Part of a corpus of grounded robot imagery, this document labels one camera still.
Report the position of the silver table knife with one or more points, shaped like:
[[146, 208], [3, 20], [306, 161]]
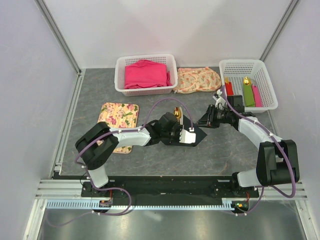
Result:
[[181, 120]]

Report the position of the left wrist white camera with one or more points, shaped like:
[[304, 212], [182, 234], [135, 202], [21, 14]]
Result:
[[187, 137]]

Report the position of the pink folded cloth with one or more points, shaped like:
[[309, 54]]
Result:
[[146, 74]]

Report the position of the floral drawstring pouch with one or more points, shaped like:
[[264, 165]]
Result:
[[202, 79]]

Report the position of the front aluminium rail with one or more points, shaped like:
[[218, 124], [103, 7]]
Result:
[[71, 189]]

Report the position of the right aluminium frame post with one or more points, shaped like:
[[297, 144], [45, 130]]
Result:
[[279, 28]]

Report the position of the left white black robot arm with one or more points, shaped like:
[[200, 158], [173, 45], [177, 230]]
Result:
[[97, 145]]

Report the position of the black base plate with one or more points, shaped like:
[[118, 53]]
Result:
[[211, 186]]

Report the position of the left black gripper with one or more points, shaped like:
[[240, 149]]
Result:
[[178, 128]]

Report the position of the blue slotted cable duct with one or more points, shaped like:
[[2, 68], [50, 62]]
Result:
[[218, 204]]

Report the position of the gold spoon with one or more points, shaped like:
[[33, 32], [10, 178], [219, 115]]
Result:
[[177, 113]]

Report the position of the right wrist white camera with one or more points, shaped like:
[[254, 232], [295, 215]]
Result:
[[220, 102]]

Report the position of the white basket with pink cloth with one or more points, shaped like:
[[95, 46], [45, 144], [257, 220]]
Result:
[[122, 62]]

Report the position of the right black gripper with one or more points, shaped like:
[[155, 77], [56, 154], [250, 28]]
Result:
[[207, 120]]

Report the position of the wrist white camera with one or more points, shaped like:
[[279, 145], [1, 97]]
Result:
[[220, 102], [187, 137]]

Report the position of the aluminium frame post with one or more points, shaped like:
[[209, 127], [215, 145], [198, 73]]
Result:
[[279, 28], [41, 4]]

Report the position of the left aluminium frame post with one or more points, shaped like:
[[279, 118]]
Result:
[[41, 4]]

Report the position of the black paper napkin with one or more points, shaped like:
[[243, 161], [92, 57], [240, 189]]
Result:
[[200, 135]]

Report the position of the pink napkin roll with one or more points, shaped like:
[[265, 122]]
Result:
[[256, 96]]

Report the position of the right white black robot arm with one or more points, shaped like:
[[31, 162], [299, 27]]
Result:
[[277, 160]]

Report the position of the red napkin roll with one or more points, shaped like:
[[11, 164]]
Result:
[[228, 86]]

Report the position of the white basket with rolls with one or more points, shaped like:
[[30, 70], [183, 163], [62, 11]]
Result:
[[250, 79]]

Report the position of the green napkin roll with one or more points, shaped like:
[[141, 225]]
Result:
[[248, 93]]

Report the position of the floral placemat tray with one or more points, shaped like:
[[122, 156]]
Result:
[[119, 115]]

